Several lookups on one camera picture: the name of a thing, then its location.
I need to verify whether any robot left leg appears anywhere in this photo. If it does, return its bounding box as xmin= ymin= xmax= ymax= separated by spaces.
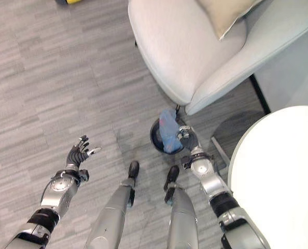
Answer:
xmin=85 ymin=160 xmax=140 ymax=249

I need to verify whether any beige cushion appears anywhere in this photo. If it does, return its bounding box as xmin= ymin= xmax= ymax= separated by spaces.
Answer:
xmin=197 ymin=0 xmax=265 ymax=41

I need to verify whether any light grey armchair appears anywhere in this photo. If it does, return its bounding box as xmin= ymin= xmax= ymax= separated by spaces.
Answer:
xmin=128 ymin=0 xmax=308 ymax=116

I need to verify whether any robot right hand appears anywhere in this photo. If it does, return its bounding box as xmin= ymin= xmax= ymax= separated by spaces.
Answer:
xmin=176 ymin=126 xmax=199 ymax=152

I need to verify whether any robot right leg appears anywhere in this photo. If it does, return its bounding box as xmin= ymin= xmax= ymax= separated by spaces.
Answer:
xmin=163 ymin=165 xmax=199 ymax=249

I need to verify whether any small black trash bin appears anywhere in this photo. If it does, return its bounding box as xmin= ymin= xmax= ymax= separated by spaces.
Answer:
xmin=149 ymin=117 xmax=186 ymax=154

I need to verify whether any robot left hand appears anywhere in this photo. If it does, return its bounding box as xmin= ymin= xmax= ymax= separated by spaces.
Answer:
xmin=66 ymin=135 xmax=103 ymax=166

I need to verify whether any robot leg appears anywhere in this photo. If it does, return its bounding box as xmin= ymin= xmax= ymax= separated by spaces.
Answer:
xmin=163 ymin=165 xmax=199 ymax=249
xmin=85 ymin=160 xmax=140 ymax=249

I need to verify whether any round white tea table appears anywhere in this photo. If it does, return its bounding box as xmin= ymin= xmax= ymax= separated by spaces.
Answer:
xmin=227 ymin=105 xmax=308 ymax=249

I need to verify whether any blue plastic garbage bag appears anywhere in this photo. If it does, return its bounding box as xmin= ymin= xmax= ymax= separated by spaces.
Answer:
xmin=159 ymin=108 xmax=184 ymax=153

